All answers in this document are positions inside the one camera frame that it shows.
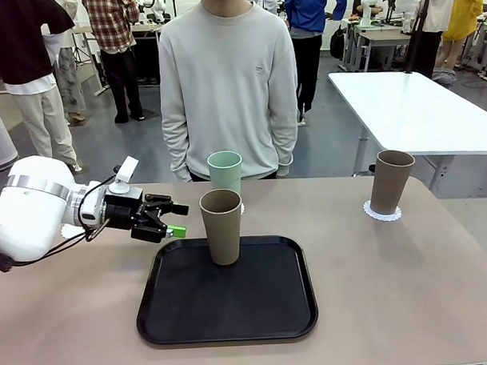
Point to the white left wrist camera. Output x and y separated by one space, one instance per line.
125 174

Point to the light green cup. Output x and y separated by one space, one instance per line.
225 175

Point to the person in blue shirt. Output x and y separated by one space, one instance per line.
305 12

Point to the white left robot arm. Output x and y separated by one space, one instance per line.
28 214

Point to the person in plaid shirt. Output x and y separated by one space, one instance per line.
114 27

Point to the white scalloped paper coaster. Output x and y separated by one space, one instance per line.
382 219
242 210

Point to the person's left forearm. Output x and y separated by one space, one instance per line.
286 145

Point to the black bag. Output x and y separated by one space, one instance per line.
336 45

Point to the grey metal desk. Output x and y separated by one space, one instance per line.
378 39

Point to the small black knob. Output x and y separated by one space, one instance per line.
372 169

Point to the person in black shirt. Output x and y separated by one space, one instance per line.
18 46

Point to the person in yellow coat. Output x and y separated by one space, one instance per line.
463 18

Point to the person in patterned skirt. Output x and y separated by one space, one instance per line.
70 80

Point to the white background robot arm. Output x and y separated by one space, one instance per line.
155 5
366 6

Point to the black plastic tray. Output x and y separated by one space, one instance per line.
232 307

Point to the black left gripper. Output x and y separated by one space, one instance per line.
136 218

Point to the black tripod stand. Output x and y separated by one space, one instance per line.
416 32

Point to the white table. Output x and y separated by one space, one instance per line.
405 113

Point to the person's right forearm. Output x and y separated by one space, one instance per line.
176 149

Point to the person in cream top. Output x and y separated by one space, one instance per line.
437 11

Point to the person in beige sweatshirt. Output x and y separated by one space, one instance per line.
223 71

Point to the brown cup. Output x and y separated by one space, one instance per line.
389 185
223 239

